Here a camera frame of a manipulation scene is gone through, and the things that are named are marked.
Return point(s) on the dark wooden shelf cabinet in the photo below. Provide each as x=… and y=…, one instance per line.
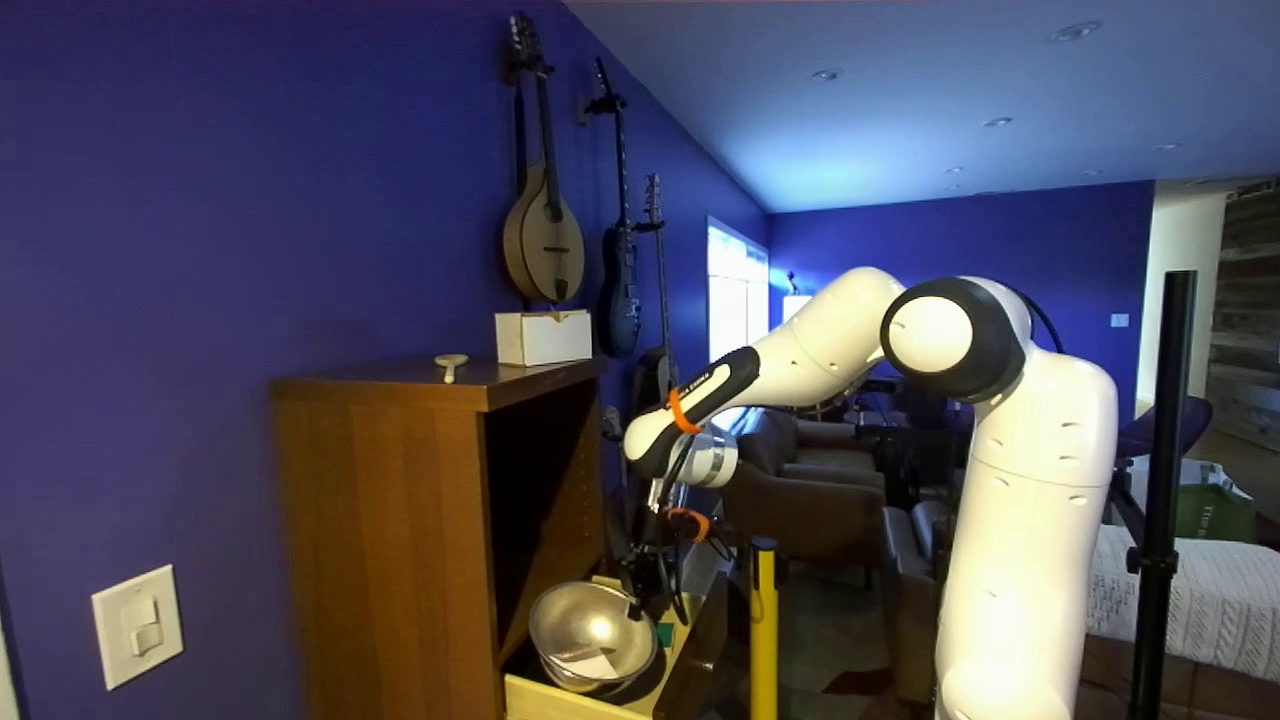
x=387, y=535

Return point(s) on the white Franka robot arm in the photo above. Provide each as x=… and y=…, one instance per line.
x=1026, y=535

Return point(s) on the wooden mandolin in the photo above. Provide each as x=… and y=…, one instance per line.
x=551, y=241

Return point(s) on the green bag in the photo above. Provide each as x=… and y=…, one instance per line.
x=1212, y=514

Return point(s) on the silver metal bowl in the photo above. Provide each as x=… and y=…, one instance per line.
x=586, y=624

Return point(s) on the black tripod pole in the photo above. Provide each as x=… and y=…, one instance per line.
x=1161, y=464

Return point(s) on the white box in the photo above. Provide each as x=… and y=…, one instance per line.
x=544, y=338

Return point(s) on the bed with white cover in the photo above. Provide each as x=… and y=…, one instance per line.
x=1201, y=601

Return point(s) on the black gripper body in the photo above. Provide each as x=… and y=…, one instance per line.
x=675, y=546

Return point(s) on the white wall light switch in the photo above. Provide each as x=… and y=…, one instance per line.
x=135, y=624

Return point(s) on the small white wall thermostat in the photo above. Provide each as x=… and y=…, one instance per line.
x=1117, y=321

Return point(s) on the yellow post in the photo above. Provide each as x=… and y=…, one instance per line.
x=763, y=643

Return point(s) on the bright window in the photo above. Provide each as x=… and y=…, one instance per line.
x=735, y=302

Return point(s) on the small white knob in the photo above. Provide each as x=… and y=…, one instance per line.
x=452, y=361

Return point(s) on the brown sofa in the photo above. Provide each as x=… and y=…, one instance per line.
x=813, y=504

